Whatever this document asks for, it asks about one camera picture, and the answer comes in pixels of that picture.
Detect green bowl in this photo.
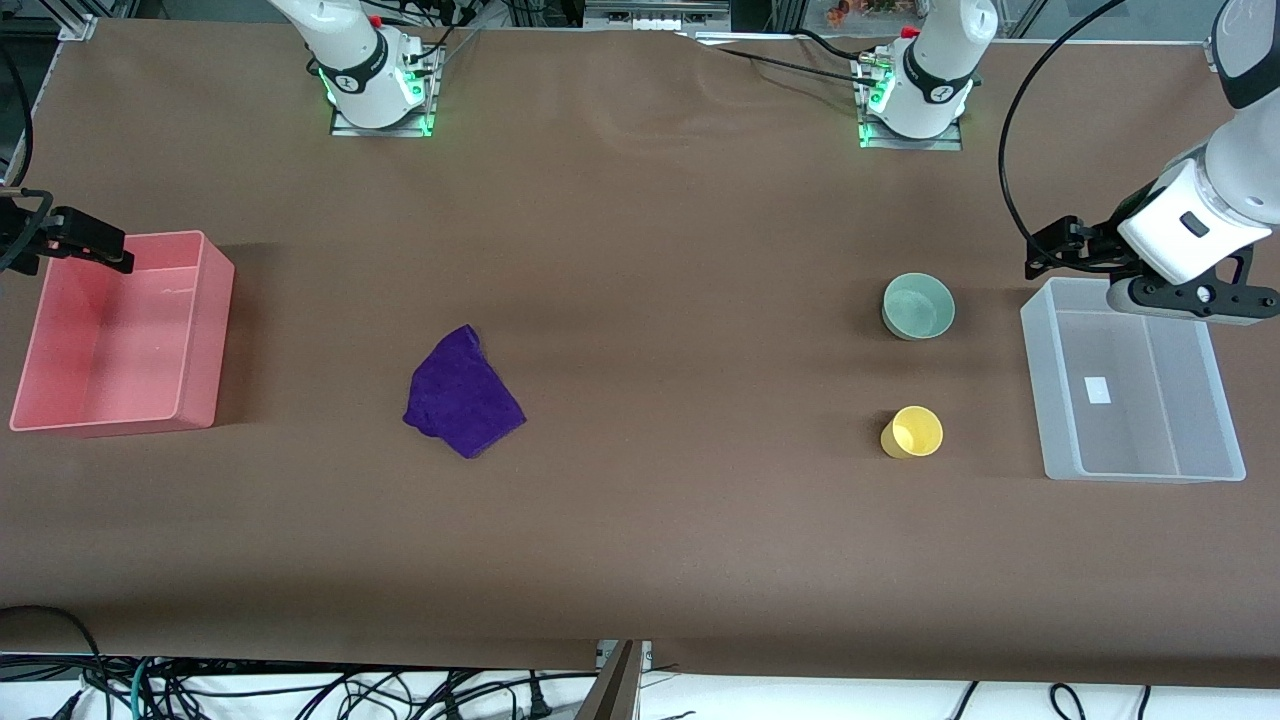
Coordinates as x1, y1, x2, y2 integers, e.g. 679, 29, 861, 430
881, 273, 956, 342

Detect yellow cup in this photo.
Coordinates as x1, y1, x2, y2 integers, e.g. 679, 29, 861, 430
880, 405, 944, 460

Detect purple cloth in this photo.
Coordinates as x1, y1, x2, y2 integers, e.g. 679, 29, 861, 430
403, 324, 527, 460

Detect pink plastic bin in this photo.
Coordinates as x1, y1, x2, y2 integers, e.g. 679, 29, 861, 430
10, 230, 236, 439

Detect clear plastic bin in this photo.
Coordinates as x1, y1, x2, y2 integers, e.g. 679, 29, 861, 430
1020, 277, 1247, 484

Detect orange background objects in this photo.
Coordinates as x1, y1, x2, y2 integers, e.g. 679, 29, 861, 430
825, 0, 901, 26

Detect white power strip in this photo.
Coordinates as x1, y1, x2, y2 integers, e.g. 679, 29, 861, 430
585, 0, 731, 31

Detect wooden beam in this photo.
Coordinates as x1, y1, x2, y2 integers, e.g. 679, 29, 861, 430
578, 640, 641, 720

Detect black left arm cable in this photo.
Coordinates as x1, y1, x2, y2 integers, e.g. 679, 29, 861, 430
997, 0, 1131, 263

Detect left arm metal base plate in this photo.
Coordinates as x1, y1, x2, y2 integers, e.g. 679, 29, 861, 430
858, 60, 964, 151

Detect black table cable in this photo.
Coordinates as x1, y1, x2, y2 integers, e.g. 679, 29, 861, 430
690, 35, 881, 89
795, 28, 886, 66

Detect thick black floor cable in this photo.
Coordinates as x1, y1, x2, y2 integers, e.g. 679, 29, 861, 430
0, 604, 106, 701

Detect black cable tangle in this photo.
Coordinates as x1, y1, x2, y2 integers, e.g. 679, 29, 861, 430
60, 655, 601, 720

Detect metal bracket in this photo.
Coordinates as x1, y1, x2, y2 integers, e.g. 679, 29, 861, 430
597, 640, 653, 673

